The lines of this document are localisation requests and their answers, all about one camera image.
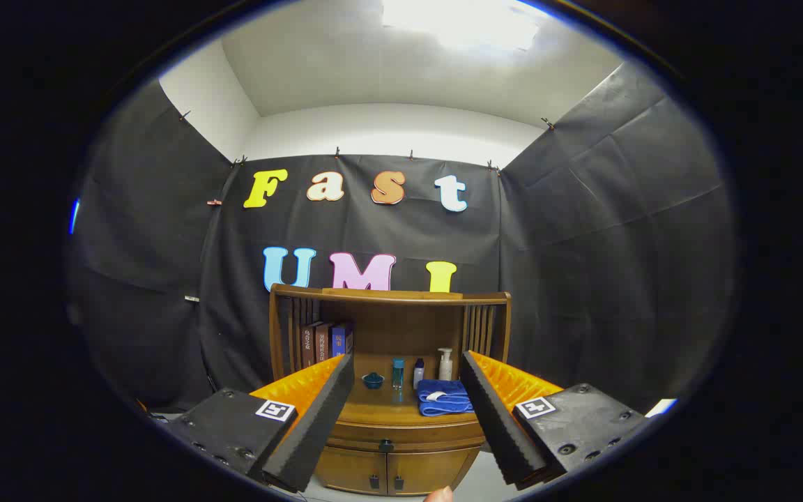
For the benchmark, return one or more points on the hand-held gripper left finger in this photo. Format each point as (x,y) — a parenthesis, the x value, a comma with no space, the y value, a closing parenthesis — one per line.
(318,425)

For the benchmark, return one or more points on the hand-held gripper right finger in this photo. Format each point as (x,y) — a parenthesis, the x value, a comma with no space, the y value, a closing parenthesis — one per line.
(495,418)

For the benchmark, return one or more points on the wooden cabinet door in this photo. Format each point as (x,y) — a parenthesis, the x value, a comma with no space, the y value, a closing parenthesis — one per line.
(349,468)
(429,470)

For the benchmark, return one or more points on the wooden countertop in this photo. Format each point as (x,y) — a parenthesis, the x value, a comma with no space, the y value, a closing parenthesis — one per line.
(387,408)

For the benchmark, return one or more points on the wooden cabinet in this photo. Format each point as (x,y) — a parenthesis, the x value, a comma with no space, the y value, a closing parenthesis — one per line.
(401,328)

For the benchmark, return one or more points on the blue folded towel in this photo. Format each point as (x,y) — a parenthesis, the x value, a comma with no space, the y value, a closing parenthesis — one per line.
(443,401)

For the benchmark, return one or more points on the blue lidded teacup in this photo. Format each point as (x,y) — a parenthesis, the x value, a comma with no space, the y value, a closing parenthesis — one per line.
(373,381)

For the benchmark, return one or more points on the white pump bottle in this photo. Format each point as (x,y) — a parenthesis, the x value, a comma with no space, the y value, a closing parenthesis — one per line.
(445,367)

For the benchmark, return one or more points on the dark brown book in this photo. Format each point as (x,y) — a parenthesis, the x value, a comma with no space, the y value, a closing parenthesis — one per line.
(308,345)

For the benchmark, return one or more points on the white bottle with blue cap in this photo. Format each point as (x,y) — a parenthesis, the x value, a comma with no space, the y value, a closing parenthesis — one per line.
(419,375)

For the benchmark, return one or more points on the blue book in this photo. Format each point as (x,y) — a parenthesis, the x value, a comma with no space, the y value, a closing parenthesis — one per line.
(341,339)

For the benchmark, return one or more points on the blue glass bottle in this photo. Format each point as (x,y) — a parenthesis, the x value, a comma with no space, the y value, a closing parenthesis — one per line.
(398,373)

